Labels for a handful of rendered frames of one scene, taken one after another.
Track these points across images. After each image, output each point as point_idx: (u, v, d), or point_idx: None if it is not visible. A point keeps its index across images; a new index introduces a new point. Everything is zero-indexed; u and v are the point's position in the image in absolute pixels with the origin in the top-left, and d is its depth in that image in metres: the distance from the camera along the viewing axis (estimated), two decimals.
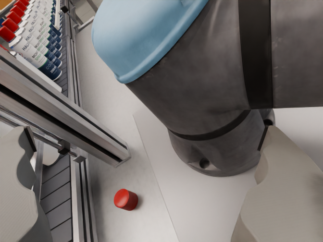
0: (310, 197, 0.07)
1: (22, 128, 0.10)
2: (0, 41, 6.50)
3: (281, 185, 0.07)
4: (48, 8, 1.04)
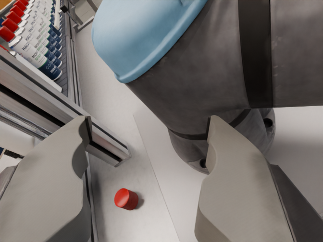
0: (253, 174, 0.07)
1: (84, 117, 0.11)
2: (0, 41, 6.49)
3: (229, 169, 0.08)
4: (47, 8, 1.04)
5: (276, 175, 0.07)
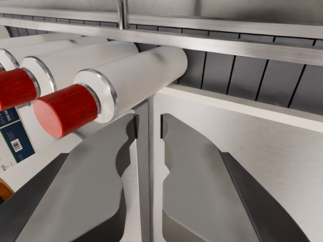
0: (208, 165, 0.08)
1: (132, 116, 0.11)
2: None
3: (187, 164, 0.08)
4: None
5: (228, 162, 0.08)
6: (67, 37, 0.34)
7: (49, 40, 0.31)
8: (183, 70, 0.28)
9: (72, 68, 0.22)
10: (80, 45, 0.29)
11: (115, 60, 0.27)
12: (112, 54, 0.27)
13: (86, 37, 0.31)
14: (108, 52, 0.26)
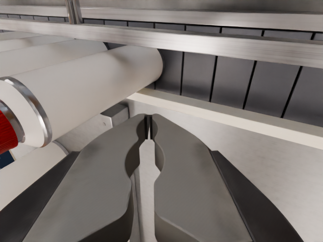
0: (199, 164, 0.08)
1: (143, 116, 0.11)
2: None
3: (177, 164, 0.08)
4: None
5: (217, 160, 0.08)
6: (28, 36, 0.29)
7: (3, 39, 0.27)
8: (158, 73, 0.23)
9: (9, 74, 0.17)
10: (36, 45, 0.24)
11: None
12: (70, 55, 0.22)
13: (47, 35, 0.27)
14: (66, 53, 0.22)
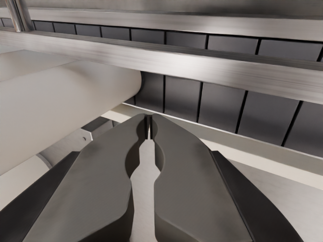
0: (199, 164, 0.08)
1: (143, 116, 0.11)
2: None
3: (177, 164, 0.08)
4: None
5: (217, 160, 0.08)
6: None
7: None
8: (136, 88, 0.20)
9: None
10: None
11: None
12: (29, 67, 0.18)
13: None
14: (23, 64, 0.18)
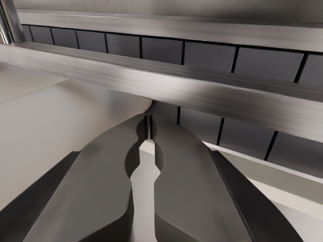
0: (199, 164, 0.08)
1: (143, 116, 0.11)
2: None
3: (177, 164, 0.08)
4: None
5: (217, 160, 0.08)
6: None
7: None
8: (147, 105, 0.17)
9: None
10: None
11: (29, 91, 0.16)
12: (22, 82, 0.16)
13: None
14: (15, 78, 0.15)
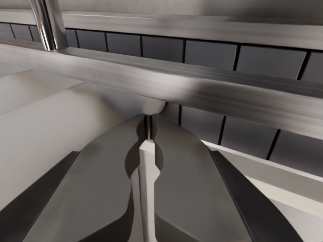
0: (199, 164, 0.08)
1: (143, 116, 0.11)
2: None
3: (177, 164, 0.08)
4: None
5: (217, 160, 0.08)
6: None
7: None
8: (160, 108, 0.16)
9: None
10: (5, 71, 0.16)
11: None
12: (53, 91, 0.14)
13: None
14: (46, 88, 0.14)
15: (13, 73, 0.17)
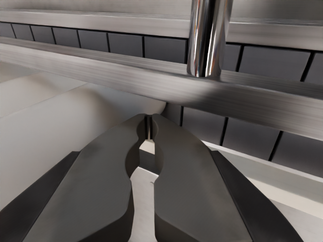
0: (199, 164, 0.08)
1: (143, 116, 0.11)
2: None
3: (177, 164, 0.08)
4: None
5: (217, 160, 0.08)
6: None
7: None
8: (161, 108, 0.16)
9: None
10: (14, 73, 0.16)
11: None
12: None
13: None
14: (54, 93, 0.14)
15: (22, 76, 0.16)
